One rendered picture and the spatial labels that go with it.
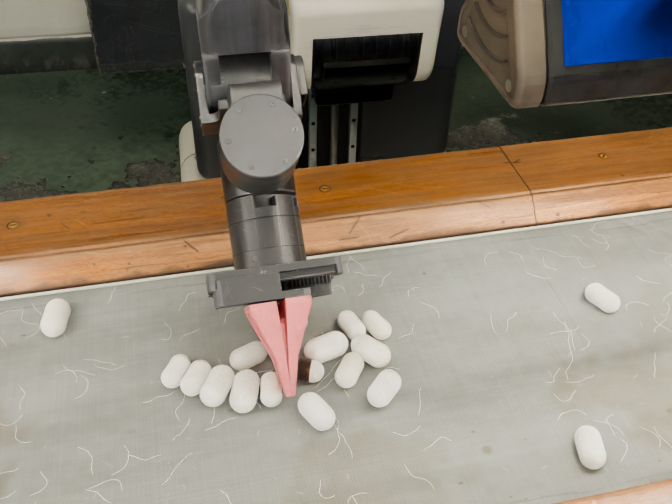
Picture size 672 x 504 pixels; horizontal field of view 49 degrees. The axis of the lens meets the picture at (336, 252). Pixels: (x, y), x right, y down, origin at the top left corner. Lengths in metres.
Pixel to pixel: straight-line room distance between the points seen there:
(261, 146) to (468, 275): 0.29
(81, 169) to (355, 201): 1.53
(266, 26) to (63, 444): 0.34
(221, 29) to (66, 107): 1.96
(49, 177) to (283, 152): 1.73
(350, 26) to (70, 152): 1.34
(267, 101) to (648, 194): 0.47
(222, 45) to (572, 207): 0.41
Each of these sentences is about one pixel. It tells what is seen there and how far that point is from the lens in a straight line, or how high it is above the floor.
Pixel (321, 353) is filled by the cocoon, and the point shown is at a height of 0.76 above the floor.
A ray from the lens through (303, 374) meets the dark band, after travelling 0.59.
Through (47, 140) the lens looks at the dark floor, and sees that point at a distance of 2.36.
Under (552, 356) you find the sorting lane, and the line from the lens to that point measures 0.66.
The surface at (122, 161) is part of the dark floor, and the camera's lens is 2.21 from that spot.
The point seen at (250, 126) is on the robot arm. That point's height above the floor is 0.95.
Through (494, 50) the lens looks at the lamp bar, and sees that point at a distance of 0.37.
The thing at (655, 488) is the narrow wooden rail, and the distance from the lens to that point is 0.57.
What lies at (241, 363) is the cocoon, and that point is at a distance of 0.60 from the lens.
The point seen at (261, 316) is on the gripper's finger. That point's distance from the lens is 0.55.
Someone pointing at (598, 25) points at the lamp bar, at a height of 1.07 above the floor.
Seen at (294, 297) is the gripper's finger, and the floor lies 0.83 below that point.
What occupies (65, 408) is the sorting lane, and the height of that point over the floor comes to 0.74.
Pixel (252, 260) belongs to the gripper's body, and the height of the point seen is 0.84.
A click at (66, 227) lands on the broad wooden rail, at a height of 0.76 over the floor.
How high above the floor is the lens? 1.22
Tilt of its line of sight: 41 degrees down
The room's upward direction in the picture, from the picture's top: 2 degrees clockwise
